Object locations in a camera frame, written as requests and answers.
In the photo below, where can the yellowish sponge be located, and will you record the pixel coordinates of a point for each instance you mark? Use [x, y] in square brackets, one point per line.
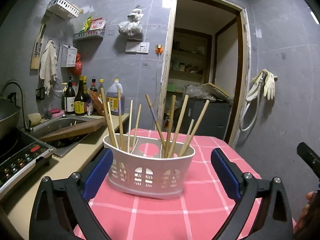
[34, 119]

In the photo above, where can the yellowish folded sack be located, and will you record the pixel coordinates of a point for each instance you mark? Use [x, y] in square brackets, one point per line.
[220, 92]

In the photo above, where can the colourful seasoning packets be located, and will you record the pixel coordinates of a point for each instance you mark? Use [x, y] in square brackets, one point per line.
[95, 23]

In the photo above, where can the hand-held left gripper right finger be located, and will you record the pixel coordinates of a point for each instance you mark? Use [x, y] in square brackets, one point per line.
[225, 175]

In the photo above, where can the dark metal wok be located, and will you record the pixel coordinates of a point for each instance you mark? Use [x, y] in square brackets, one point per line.
[8, 117]

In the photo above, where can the small bottle red cap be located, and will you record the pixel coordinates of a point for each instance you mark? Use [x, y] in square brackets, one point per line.
[93, 86]

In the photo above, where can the wooden storage shelf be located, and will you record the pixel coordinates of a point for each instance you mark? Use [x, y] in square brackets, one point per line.
[190, 55]

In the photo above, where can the curved metal faucet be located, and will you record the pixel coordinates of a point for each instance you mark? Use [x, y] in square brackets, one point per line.
[24, 110]

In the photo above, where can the steel kitchen sink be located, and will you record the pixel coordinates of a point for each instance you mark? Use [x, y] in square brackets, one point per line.
[57, 123]

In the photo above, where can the white wall switch panel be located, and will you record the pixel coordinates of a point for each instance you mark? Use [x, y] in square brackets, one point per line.
[137, 47]

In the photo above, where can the beige kitchen counter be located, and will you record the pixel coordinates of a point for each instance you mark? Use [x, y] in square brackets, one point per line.
[62, 170]

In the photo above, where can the crumpled clear plastic bag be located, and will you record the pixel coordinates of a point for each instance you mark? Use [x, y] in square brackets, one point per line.
[197, 93]

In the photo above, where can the pink checked tablecloth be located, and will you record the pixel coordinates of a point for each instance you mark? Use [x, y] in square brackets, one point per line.
[175, 217]

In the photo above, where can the white hanging rag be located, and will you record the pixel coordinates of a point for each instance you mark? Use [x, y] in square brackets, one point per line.
[48, 62]

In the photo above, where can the brown wooden cutting board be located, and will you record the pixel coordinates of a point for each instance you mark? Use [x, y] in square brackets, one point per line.
[75, 130]

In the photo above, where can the black wall socket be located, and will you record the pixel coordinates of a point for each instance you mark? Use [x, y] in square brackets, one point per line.
[40, 93]

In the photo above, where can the dark scouring pad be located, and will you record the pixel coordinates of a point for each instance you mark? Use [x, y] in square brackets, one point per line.
[48, 114]

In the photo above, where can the white rubber gloves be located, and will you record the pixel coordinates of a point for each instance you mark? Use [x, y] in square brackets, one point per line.
[270, 85]

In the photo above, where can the orange wall plug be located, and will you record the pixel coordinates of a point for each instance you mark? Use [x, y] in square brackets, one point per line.
[159, 49]

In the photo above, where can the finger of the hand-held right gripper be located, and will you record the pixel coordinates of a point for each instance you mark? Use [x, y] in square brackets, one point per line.
[308, 156]

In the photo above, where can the dark grey cabinet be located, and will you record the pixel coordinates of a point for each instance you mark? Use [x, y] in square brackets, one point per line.
[215, 120]

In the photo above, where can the white slotted wall basket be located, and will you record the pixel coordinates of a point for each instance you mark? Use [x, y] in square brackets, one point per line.
[62, 7]

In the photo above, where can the dark bottle white label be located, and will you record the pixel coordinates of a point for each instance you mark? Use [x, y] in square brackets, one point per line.
[69, 102]

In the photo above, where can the clear hanging plastic bag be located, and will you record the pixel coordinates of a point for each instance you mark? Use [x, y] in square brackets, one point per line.
[130, 30]

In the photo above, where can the set of wooden chopsticks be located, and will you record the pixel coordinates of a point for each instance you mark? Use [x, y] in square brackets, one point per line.
[181, 115]

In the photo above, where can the person's right hand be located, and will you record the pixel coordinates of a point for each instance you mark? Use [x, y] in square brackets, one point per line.
[301, 217]

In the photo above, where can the white perforated wall holder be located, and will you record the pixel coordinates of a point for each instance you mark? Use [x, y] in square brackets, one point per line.
[68, 56]

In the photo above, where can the wooden wall knife rack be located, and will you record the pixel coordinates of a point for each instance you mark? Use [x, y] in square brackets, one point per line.
[37, 52]

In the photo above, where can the pink sponge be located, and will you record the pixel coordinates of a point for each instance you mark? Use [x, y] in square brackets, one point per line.
[57, 112]

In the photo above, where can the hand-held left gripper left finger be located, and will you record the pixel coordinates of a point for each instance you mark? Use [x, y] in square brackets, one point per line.
[98, 175]

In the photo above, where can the grey wall rack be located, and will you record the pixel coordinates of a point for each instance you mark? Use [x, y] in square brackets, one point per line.
[88, 35]

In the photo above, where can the large cooking oil jug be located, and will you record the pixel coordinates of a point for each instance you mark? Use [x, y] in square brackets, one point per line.
[113, 100]

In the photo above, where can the small bottle yellow cap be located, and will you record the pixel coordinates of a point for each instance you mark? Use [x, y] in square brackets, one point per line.
[100, 85]

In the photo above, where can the black induction cooker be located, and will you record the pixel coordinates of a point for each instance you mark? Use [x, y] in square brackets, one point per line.
[22, 160]

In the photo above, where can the brown wooden knife block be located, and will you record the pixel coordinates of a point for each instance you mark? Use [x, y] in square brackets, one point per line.
[97, 103]

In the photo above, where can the wooden door frame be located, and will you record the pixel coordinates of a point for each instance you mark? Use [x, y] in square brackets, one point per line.
[168, 55]

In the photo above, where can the red plastic bag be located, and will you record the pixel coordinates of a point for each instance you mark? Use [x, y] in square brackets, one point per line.
[78, 66]

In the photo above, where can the green box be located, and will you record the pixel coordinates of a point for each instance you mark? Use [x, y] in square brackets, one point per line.
[172, 87]

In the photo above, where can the white plastic utensil basket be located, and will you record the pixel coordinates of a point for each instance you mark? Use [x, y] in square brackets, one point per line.
[152, 162]

